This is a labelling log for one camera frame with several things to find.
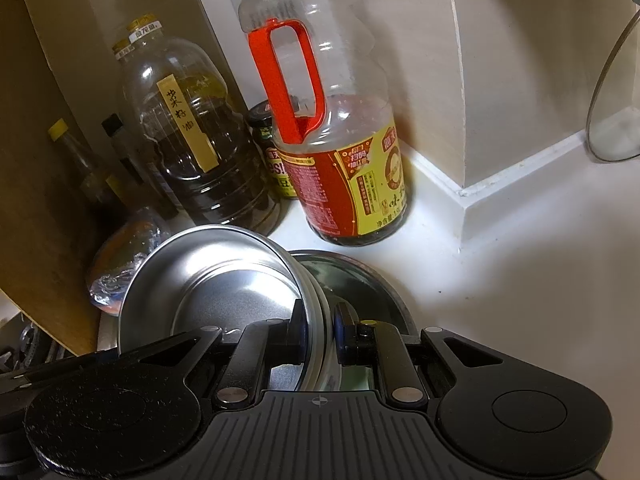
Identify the glass pot lid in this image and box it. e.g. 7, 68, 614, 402
584, 4, 640, 164

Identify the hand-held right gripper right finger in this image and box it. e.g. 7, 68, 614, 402
334, 301, 506, 407

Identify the stainless steel bowl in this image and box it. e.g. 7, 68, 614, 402
117, 225, 326, 392

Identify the clear oil bottle yellow cap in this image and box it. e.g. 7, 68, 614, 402
112, 40, 147, 128

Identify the red handled soy sauce bottle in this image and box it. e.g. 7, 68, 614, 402
237, 0, 414, 247

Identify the slim bottle black cap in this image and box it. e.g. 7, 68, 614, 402
100, 114, 153, 196

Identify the black gas stove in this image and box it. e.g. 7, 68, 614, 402
0, 319, 73, 378

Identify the slim bottle yellow cap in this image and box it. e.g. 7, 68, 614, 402
47, 119, 118, 213

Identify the large oil bottle yellow strip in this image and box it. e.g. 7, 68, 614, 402
120, 20, 282, 237

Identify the clear plastic bag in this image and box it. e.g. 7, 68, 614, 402
87, 206, 172, 312

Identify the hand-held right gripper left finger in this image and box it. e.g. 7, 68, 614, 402
117, 300, 308, 409

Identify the dark lidded sauce jar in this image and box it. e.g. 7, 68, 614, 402
244, 100, 302, 202

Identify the brown splash guard board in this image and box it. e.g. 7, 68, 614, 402
0, 0, 211, 357

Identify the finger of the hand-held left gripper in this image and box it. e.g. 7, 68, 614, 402
0, 354, 128, 395

